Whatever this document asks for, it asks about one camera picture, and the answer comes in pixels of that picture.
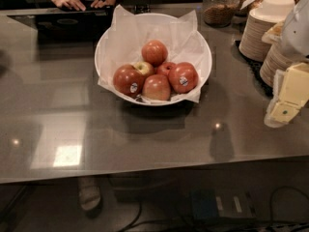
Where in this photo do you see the yellow-green apple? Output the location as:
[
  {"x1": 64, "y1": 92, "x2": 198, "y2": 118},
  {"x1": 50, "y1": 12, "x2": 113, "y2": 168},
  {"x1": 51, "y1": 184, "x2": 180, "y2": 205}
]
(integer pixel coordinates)
[{"x1": 133, "y1": 61, "x2": 155, "y2": 77}]

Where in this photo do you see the paper plate stack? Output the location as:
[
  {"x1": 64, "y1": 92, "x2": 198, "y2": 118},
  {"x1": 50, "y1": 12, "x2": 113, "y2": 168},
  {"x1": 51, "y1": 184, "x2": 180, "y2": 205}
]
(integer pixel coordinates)
[
  {"x1": 260, "y1": 43, "x2": 292, "y2": 87},
  {"x1": 239, "y1": 8, "x2": 285, "y2": 62}
]

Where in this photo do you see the person's left hand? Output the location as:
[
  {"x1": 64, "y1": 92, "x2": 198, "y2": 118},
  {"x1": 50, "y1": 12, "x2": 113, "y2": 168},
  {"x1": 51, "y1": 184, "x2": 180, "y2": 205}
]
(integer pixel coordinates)
[{"x1": 91, "y1": 0, "x2": 116, "y2": 9}]

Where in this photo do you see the white paper liner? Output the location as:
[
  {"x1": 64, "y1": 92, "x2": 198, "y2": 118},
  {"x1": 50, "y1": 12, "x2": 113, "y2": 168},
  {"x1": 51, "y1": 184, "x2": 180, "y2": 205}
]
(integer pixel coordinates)
[{"x1": 97, "y1": 4, "x2": 205, "y2": 104}]

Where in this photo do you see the person's right hand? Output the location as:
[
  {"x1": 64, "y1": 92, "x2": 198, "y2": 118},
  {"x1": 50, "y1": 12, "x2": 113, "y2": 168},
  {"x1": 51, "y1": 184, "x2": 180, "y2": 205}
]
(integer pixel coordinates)
[{"x1": 51, "y1": 0, "x2": 86, "y2": 11}]

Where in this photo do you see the foot in grey sock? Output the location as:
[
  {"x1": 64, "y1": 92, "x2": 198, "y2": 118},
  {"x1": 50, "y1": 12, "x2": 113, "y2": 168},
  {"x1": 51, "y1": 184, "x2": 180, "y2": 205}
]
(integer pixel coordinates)
[{"x1": 78, "y1": 176, "x2": 101, "y2": 212}]

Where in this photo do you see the glass jar with granola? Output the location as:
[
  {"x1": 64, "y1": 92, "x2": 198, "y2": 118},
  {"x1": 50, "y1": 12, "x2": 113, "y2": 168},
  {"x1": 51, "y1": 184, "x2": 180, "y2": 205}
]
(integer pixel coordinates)
[{"x1": 202, "y1": 0, "x2": 239, "y2": 27}]

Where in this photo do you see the black cable on floor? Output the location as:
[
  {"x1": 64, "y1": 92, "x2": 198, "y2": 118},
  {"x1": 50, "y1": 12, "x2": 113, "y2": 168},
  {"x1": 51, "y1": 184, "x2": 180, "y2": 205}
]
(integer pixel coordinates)
[{"x1": 115, "y1": 186, "x2": 309, "y2": 232}]

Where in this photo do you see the red apple at back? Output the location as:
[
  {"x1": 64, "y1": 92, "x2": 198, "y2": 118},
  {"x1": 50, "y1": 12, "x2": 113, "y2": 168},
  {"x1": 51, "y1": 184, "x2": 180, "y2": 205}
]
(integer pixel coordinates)
[{"x1": 141, "y1": 40, "x2": 168, "y2": 66}]

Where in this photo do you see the front paper plate stack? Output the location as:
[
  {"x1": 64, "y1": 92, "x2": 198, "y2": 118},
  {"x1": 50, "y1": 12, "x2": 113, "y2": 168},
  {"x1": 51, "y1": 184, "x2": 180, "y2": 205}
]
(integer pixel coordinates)
[{"x1": 260, "y1": 43, "x2": 292, "y2": 87}]

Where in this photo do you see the black laptop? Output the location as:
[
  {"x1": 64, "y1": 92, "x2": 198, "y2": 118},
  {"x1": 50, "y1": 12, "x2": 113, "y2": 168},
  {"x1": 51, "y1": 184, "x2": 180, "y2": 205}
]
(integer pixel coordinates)
[{"x1": 10, "y1": 6, "x2": 114, "y2": 42}]

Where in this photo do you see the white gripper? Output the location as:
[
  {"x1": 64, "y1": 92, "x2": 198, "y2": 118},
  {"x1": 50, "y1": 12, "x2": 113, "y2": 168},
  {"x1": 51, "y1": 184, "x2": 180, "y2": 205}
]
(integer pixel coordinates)
[{"x1": 262, "y1": 0, "x2": 309, "y2": 128}]

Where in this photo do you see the black rubber mat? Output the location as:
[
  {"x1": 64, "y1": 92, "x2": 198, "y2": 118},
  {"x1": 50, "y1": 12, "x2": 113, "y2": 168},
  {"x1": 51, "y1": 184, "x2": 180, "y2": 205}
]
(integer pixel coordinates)
[{"x1": 234, "y1": 40, "x2": 273, "y2": 98}]

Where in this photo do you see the back paper plate stack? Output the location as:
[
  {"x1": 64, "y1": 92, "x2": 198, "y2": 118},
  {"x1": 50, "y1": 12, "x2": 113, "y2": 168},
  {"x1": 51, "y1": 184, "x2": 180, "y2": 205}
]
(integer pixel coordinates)
[{"x1": 239, "y1": 8, "x2": 285, "y2": 62}]

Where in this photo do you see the red apple with sticker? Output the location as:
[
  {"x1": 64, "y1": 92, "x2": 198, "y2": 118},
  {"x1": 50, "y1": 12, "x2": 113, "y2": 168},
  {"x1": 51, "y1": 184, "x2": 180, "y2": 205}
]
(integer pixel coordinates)
[
  {"x1": 113, "y1": 64, "x2": 145, "y2": 98},
  {"x1": 168, "y1": 62, "x2": 199, "y2": 94}
]

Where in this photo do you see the grey box on floor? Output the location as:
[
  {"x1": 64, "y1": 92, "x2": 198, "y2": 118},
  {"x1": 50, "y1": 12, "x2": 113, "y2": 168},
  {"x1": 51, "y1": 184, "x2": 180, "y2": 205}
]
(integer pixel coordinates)
[{"x1": 215, "y1": 190, "x2": 256, "y2": 219}]

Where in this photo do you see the red apple front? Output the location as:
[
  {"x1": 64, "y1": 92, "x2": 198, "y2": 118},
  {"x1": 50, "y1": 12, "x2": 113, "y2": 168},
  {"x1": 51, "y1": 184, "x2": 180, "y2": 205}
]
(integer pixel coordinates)
[{"x1": 142, "y1": 74, "x2": 171, "y2": 101}]

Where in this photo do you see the small red middle apple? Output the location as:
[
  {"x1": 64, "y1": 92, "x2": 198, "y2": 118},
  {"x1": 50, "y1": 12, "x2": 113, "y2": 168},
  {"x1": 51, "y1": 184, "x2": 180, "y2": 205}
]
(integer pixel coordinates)
[{"x1": 156, "y1": 62, "x2": 176, "y2": 76}]

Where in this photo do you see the white paper bowl stack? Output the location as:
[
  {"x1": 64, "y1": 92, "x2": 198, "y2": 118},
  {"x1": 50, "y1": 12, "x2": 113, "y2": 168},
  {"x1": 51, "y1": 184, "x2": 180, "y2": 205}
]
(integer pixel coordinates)
[{"x1": 249, "y1": 0, "x2": 295, "y2": 23}]

